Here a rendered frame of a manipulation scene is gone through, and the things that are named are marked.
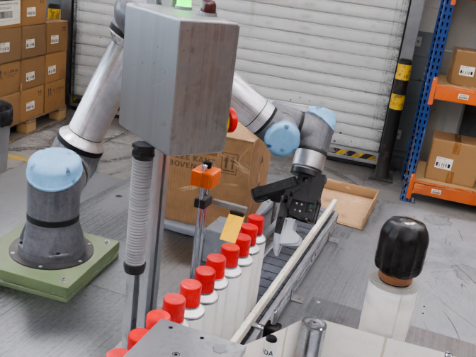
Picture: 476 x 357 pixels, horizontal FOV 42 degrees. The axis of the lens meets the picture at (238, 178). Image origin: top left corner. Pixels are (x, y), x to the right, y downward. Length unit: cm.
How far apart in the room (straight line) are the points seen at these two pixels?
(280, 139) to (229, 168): 37
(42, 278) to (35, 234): 10
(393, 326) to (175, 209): 81
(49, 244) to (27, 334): 23
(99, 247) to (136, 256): 56
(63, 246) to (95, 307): 17
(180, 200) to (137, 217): 78
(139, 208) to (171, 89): 20
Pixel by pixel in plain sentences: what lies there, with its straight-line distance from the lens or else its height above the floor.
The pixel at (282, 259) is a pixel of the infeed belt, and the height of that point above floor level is 88.
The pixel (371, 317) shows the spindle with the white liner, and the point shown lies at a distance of 112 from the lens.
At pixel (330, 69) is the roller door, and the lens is 541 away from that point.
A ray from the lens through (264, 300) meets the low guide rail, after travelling 128.
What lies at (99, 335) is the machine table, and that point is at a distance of 128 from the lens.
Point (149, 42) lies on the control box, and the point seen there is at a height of 143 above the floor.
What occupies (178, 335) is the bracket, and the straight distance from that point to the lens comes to 73.
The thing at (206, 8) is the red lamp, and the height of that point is 149.
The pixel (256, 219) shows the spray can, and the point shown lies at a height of 108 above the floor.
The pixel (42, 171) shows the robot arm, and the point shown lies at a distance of 138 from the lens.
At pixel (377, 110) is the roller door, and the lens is 543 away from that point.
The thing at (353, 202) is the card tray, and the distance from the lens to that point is 213.
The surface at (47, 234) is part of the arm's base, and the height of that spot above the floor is 94.
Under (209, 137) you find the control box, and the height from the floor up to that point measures 131.
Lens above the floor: 155
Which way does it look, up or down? 19 degrees down
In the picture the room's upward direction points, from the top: 8 degrees clockwise
